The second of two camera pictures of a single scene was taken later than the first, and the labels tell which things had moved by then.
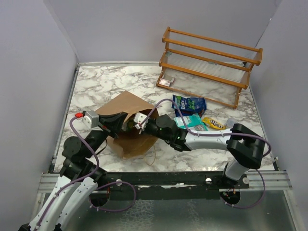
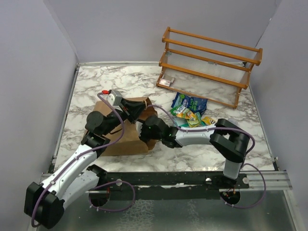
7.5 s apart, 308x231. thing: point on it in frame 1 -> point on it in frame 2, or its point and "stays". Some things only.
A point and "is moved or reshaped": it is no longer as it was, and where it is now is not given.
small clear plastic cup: [230, 122] stays
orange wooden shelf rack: [213, 70] stays
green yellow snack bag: [128, 124] -> [193, 118]
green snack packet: [194, 122] stays
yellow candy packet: [213, 123] stays
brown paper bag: [130, 141] is moved or reshaped
